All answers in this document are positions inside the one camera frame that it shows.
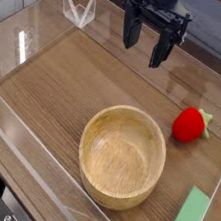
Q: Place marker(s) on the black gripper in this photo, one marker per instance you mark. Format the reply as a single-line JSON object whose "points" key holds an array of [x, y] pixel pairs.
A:
{"points": [[154, 10]]}

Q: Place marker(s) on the red plush strawberry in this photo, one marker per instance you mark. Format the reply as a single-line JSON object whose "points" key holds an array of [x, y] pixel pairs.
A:
{"points": [[191, 124]]}

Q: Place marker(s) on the wooden bowl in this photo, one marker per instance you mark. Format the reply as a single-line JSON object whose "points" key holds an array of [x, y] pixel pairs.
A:
{"points": [[122, 155]]}

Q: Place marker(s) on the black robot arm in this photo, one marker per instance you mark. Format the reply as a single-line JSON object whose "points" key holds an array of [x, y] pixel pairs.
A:
{"points": [[179, 35]]}

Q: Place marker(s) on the clear acrylic front panel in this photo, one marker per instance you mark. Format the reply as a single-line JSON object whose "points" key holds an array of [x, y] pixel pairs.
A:
{"points": [[43, 186]]}

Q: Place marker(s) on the clear acrylic corner bracket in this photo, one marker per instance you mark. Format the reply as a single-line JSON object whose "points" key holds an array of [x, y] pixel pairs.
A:
{"points": [[79, 15]]}

